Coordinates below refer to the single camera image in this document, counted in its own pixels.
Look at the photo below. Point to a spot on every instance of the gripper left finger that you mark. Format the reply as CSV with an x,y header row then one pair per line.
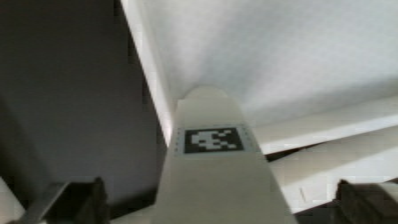
x,y
72,204

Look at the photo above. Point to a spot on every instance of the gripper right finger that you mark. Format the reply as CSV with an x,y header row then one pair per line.
x,y
367,203

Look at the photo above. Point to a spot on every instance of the white desk leg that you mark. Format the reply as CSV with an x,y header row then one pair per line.
x,y
218,188

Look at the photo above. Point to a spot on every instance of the white desk top panel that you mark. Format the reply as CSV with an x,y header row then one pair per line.
x,y
298,54

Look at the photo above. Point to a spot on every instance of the long white front barrier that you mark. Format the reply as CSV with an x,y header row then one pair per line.
x,y
358,159

